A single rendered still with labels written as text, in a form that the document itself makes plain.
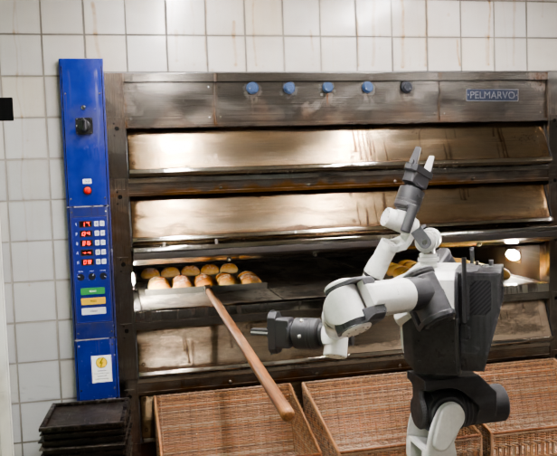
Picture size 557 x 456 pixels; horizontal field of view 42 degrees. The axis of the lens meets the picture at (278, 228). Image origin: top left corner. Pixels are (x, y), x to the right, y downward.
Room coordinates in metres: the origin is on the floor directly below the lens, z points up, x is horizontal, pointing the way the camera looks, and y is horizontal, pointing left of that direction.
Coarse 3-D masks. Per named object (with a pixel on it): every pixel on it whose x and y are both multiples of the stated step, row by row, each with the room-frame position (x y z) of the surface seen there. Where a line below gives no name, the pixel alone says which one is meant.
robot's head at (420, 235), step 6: (420, 228) 2.10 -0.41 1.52; (414, 234) 2.11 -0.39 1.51; (420, 234) 2.10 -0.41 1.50; (426, 234) 2.10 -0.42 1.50; (432, 234) 2.11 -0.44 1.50; (420, 240) 2.10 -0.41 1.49; (426, 240) 2.10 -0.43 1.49; (432, 240) 2.10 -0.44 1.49; (420, 246) 2.10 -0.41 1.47; (426, 246) 2.10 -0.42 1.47; (432, 246) 2.10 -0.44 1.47
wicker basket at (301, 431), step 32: (288, 384) 2.90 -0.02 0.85; (160, 416) 2.78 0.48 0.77; (192, 416) 2.80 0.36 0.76; (224, 416) 2.83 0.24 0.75; (256, 416) 2.85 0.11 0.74; (160, 448) 2.47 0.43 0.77; (192, 448) 2.77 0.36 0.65; (224, 448) 2.79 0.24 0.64; (256, 448) 2.82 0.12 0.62; (288, 448) 2.84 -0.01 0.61
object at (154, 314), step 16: (512, 288) 3.16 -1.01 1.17; (528, 288) 3.18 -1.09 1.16; (544, 288) 3.19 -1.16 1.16; (224, 304) 2.93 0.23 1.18; (240, 304) 2.91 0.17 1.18; (256, 304) 2.91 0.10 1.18; (272, 304) 2.93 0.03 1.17; (288, 304) 2.94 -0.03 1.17; (304, 304) 2.96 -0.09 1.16; (320, 304) 2.97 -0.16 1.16; (144, 320) 2.82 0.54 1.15; (160, 320) 2.83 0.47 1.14
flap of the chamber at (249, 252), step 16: (448, 240) 2.94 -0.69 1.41; (464, 240) 2.95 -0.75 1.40; (480, 240) 2.97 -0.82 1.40; (496, 240) 3.00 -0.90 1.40; (512, 240) 3.05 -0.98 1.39; (528, 240) 3.11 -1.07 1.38; (544, 240) 3.17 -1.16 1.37; (144, 256) 2.68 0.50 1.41; (160, 256) 2.69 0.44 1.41; (176, 256) 2.70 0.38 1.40; (192, 256) 2.71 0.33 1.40; (208, 256) 2.74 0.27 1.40; (224, 256) 2.79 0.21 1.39; (240, 256) 2.83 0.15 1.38; (256, 256) 2.88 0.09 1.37; (272, 256) 2.93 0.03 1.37; (288, 256) 2.99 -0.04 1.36
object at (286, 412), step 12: (216, 300) 2.85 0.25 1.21; (228, 324) 2.41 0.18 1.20; (240, 336) 2.21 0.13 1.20; (240, 348) 2.12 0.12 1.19; (252, 360) 1.92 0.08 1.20; (264, 372) 1.79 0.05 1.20; (264, 384) 1.72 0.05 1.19; (276, 396) 1.60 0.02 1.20; (276, 408) 1.56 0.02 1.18; (288, 408) 1.51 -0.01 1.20; (288, 420) 1.50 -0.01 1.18
